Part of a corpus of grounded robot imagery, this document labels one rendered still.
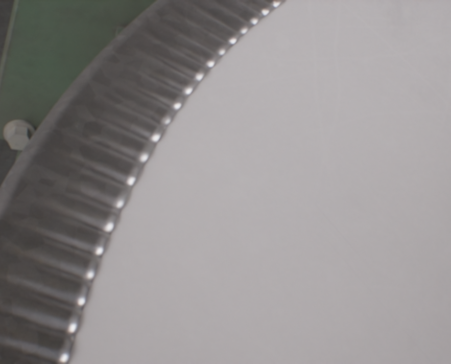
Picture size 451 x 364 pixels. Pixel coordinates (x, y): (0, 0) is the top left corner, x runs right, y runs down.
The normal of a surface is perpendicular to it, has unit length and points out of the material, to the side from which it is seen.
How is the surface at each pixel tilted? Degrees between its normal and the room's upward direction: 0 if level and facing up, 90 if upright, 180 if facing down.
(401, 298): 90
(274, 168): 90
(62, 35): 0
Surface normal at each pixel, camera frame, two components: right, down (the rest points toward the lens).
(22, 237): 0.29, -0.69
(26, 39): 0.11, 0.73
